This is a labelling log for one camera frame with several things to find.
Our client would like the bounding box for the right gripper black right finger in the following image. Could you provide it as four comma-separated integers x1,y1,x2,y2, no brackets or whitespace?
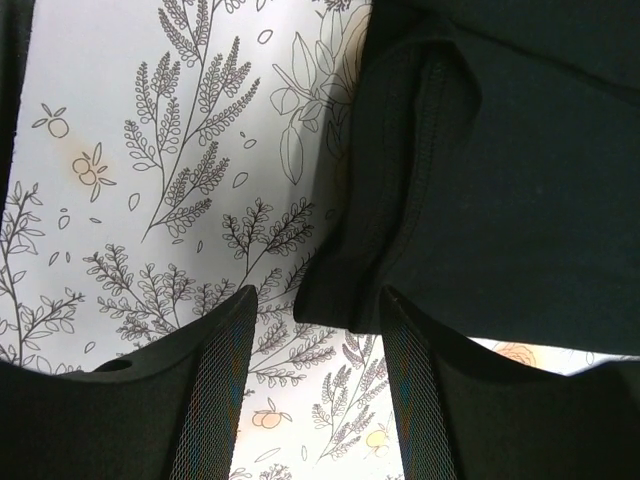
379,288,639,480

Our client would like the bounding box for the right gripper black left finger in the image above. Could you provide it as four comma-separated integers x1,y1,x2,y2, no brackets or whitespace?
1,286,257,479

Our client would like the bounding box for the black t-shirt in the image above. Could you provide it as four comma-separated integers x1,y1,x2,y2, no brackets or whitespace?
1,1,639,369

